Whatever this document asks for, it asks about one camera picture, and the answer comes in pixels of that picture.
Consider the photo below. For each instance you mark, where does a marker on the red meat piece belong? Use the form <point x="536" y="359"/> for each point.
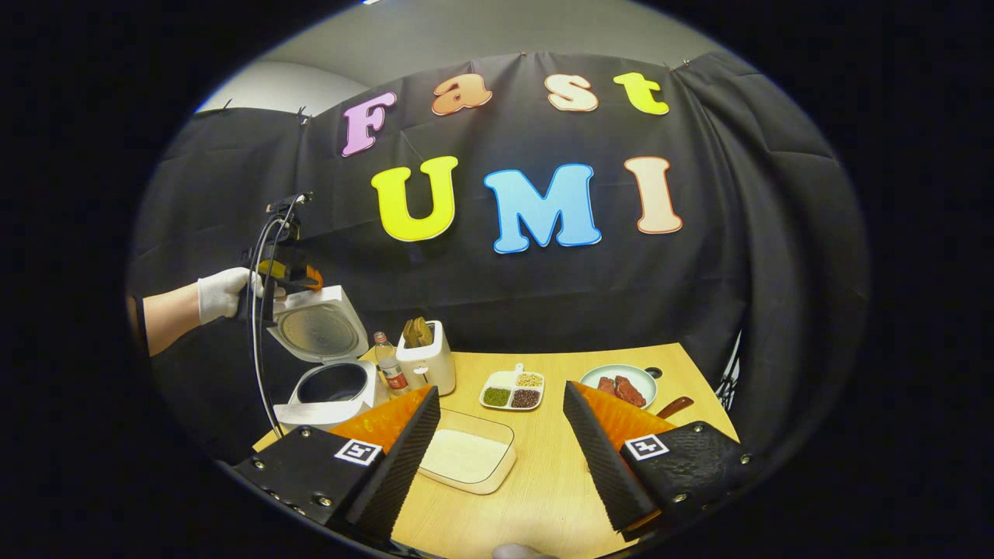
<point x="629" y="391"/>
<point x="606" y="386"/>

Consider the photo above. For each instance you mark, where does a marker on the tray of white rice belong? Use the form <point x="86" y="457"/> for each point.
<point x="466" y="456"/>

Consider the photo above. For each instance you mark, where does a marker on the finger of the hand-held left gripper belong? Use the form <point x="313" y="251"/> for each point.
<point x="299" y="276"/>

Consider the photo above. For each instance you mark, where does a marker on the white rice cooker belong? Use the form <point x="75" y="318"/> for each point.
<point x="322" y="330"/>

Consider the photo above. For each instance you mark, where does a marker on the small clear bottle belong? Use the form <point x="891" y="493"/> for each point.
<point x="390" y="369"/>

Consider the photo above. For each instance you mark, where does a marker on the pale green plate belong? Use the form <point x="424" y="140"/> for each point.
<point x="594" y="373"/>

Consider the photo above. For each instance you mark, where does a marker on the white divided grain dish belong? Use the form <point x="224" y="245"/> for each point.
<point x="511" y="388"/>

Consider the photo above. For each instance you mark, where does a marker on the brown bread slice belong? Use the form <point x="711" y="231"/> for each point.
<point x="409" y="335"/>
<point x="425" y="331"/>

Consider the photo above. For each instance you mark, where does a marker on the black backdrop cloth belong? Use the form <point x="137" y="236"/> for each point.
<point x="738" y="272"/>

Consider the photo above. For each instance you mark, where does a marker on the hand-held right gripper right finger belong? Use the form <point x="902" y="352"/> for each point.
<point x="602" y="466"/>

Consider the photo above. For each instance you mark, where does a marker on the white toaster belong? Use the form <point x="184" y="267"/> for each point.
<point x="427" y="369"/>

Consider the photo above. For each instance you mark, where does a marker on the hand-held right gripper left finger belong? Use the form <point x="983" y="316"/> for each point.
<point x="396" y="473"/>

